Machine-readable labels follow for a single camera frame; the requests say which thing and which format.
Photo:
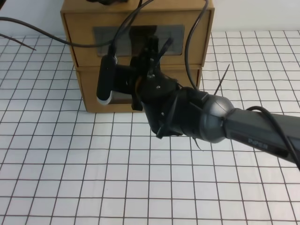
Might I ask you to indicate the lower brown cardboard shoebox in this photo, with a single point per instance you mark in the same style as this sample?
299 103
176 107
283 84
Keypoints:
87 78

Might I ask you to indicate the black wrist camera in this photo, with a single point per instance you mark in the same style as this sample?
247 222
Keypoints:
115 81

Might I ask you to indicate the brown shoebox drawer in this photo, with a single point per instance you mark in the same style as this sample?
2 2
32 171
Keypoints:
97 28

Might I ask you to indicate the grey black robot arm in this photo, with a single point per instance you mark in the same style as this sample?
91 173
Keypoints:
212 118

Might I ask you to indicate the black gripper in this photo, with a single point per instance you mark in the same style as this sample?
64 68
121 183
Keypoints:
157 94

